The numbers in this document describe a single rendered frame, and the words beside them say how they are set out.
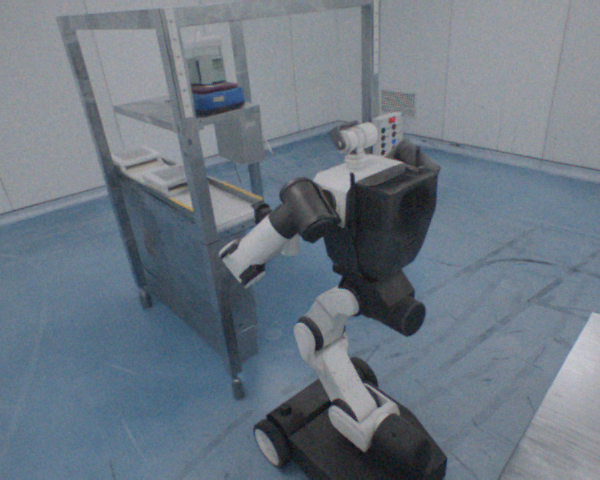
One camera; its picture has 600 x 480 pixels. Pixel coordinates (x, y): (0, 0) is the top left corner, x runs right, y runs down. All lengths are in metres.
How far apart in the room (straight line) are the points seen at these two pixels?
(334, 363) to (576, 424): 0.93
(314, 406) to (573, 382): 1.12
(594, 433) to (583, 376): 0.17
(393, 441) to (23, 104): 4.41
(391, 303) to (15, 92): 4.35
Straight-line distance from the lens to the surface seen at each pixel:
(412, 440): 1.77
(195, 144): 1.77
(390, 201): 1.17
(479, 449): 2.25
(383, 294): 1.39
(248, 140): 1.96
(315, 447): 1.98
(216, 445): 2.27
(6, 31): 5.15
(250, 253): 1.26
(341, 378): 1.86
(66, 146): 5.30
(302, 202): 1.18
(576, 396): 1.25
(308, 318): 1.76
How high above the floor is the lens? 1.72
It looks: 28 degrees down
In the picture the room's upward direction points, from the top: 5 degrees counter-clockwise
